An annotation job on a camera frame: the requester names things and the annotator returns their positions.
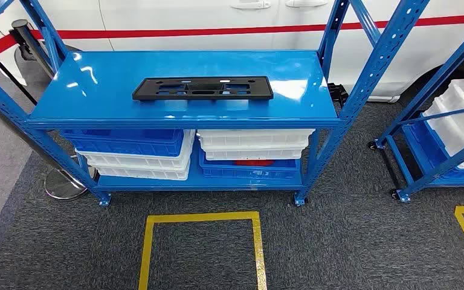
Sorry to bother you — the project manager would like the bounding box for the black plastic panel part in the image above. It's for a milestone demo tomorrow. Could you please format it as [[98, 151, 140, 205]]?
[[132, 76, 274, 102]]

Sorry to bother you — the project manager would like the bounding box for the blue metal shelf rack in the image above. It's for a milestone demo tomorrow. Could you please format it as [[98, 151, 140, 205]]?
[[0, 0, 431, 207]]

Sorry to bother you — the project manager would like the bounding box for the blue wheeled shelf rack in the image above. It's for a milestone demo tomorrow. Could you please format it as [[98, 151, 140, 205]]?
[[369, 16, 464, 204]]

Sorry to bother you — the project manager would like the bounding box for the red item in crate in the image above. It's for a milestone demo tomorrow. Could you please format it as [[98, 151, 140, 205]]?
[[234, 159, 275, 167]]

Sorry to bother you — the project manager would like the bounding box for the black ribbed object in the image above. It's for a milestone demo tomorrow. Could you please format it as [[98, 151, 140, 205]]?
[[327, 83, 350, 108]]

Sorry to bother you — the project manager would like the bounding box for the white car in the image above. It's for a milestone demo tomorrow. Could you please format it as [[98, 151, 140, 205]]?
[[0, 0, 464, 103]]

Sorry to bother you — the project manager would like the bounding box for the chrome stanchion with round base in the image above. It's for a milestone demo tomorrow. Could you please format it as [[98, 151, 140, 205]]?
[[0, 91, 98, 201]]

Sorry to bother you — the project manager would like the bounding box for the black-topped stanchion post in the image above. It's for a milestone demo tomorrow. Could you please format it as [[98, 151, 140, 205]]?
[[11, 19, 57, 79]]

